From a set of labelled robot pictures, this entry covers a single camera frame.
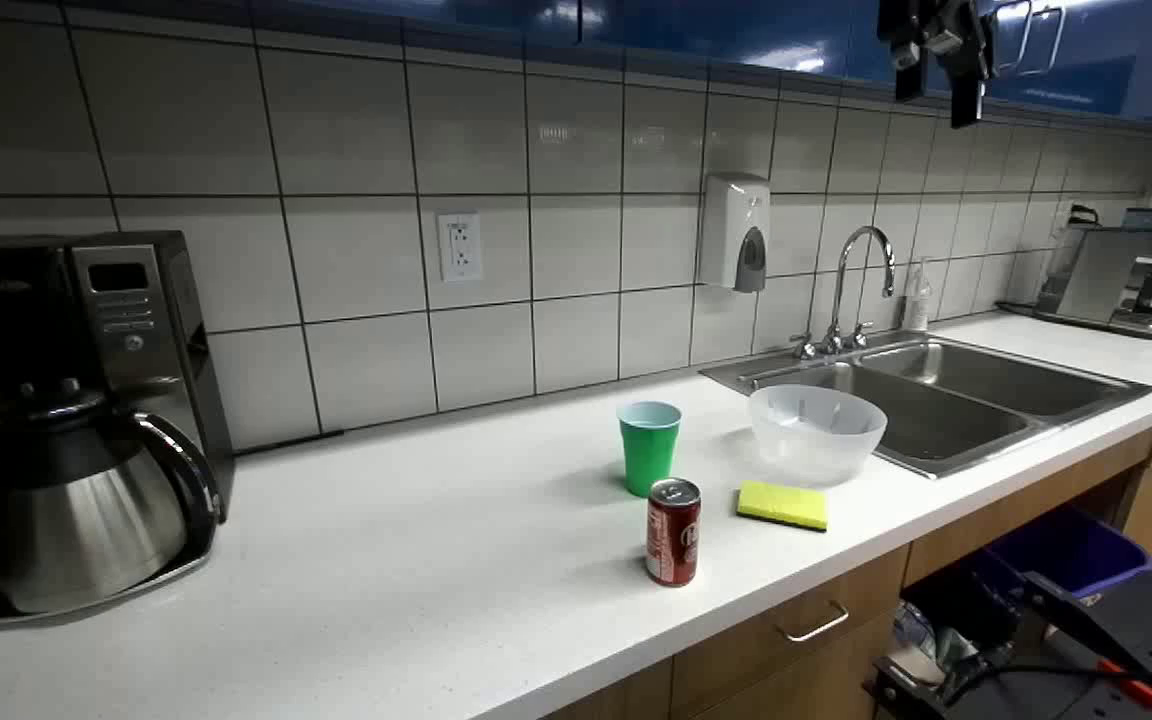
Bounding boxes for yellow sponge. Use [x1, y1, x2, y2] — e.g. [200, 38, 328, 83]
[731, 474, 832, 534]

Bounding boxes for black coffee maker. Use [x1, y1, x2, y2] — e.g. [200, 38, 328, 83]
[0, 227, 234, 633]

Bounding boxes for silver espresso machine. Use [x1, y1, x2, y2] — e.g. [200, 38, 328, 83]
[998, 197, 1152, 342]

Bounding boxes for white soap dispenser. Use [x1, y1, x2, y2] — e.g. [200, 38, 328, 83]
[694, 174, 775, 297]

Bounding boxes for green plastic cup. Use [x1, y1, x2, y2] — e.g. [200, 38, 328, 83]
[617, 395, 688, 501]

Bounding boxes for long metal drawer handle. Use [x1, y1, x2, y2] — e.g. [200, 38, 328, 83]
[783, 601, 856, 653]

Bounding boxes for blue glossy upper cabinet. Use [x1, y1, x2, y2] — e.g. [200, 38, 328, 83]
[0, 0, 1152, 137]

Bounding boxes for wooden base cabinet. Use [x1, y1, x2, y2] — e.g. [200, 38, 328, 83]
[538, 395, 1152, 720]

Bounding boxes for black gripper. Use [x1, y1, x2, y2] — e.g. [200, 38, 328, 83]
[875, 0, 998, 132]

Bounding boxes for steel coffee carafe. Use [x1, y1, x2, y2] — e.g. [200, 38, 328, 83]
[0, 382, 223, 618]

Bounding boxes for small soap bottle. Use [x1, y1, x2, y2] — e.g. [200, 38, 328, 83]
[899, 270, 938, 339]

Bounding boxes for white wall outlet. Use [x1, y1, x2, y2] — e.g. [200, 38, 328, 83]
[434, 212, 489, 288]

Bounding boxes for chrome faucet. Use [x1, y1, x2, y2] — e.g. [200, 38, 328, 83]
[790, 220, 899, 361]

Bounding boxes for blue plastic bin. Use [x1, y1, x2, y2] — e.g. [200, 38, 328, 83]
[988, 504, 1152, 603]

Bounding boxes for orange clamp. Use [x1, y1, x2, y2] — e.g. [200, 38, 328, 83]
[1093, 654, 1152, 714]

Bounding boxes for black trash bag bin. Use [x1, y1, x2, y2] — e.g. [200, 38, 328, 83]
[888, 563, 1026, 697]

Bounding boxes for clear plastic bowl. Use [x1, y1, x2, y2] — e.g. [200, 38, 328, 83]
[745, 379, 892, 486]

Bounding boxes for stainless steel sink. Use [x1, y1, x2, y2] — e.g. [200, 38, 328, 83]
[706, 332, 1152, 480]

